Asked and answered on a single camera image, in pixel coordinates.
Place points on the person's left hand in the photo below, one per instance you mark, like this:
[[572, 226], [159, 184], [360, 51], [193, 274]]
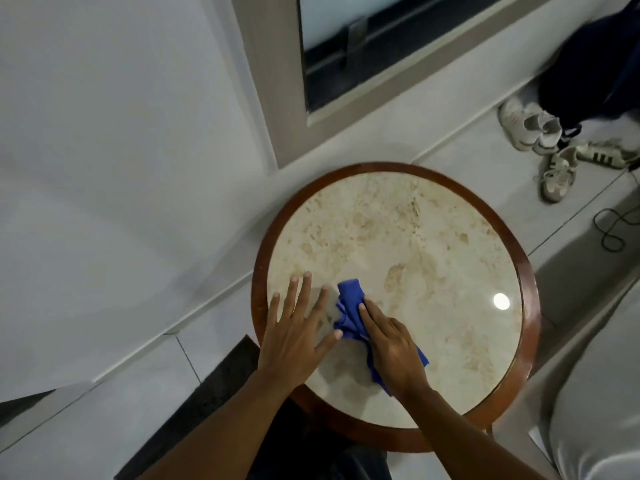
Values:
[[290, 344]]

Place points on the white sneaker with dark stripes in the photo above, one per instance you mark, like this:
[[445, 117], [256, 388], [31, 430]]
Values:
[[557, 177], [605, 153]]

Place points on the person's left forearm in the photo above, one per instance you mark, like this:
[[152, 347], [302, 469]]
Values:
[[225, 434]]

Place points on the person's left thumb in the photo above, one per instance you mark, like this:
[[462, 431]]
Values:
[[329, 340]]

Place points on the round marble table, wooden rim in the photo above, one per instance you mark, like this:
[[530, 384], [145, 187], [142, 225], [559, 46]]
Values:
[[425, 234]]

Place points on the blue cleaning cloth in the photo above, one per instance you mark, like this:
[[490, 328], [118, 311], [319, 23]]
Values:
[[351, 297]]

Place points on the dark backpack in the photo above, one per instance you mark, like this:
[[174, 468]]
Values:
[[590, 64]]

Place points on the person's dark trousers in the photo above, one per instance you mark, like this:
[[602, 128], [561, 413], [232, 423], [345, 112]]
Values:
[[345, 464]]

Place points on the person's right fingers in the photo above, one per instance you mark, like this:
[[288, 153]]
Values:
[[372, 317]]

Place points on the person's left little finger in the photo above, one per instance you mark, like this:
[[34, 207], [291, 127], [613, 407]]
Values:
[[274, 309]]

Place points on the window with beige frame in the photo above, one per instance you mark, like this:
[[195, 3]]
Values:
[[280, 69]]

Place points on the person's right hand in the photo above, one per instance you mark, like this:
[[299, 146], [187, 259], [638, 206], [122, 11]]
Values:
[[397, 357]]

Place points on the person's right forearm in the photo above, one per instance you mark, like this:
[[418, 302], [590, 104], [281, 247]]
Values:
[[460, 439]]

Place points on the person's left middle finger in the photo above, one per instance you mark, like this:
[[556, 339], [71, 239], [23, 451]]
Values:
[[305, 293]]

